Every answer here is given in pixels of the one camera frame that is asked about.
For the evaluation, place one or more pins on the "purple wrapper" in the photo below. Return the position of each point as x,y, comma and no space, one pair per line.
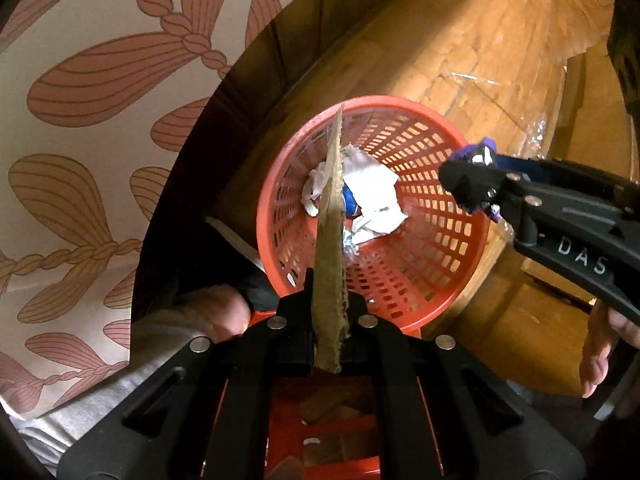
481,147

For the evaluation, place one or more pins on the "white paper wrapper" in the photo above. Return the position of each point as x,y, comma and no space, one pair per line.
372,180

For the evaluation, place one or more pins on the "orange plastic basket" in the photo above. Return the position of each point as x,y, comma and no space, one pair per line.
425,260

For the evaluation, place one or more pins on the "torn cardboard piece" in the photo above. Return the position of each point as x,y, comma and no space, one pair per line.
330,260

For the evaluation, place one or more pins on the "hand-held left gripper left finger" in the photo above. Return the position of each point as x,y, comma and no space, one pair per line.
250,360

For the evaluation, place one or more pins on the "person's right hand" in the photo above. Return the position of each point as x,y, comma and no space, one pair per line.
597,350

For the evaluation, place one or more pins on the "crushed blue soda can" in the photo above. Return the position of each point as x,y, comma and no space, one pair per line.
351,201

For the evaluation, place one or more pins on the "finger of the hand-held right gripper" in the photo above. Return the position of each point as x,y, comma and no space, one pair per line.
475,182
525,167

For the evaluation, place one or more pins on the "clear plastic film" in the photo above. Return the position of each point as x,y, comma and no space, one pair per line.
530,135

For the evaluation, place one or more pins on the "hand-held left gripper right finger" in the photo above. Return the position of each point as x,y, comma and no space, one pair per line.
400,385

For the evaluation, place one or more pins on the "person's grey trousers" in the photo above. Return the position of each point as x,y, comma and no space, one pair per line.
165,350

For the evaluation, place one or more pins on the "white paper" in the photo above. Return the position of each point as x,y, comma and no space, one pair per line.
315,185

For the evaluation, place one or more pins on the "pink leaf-print bedspread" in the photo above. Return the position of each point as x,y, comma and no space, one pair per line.
100,160

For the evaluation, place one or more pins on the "silver foil wrapper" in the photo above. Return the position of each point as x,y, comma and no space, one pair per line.
351,245

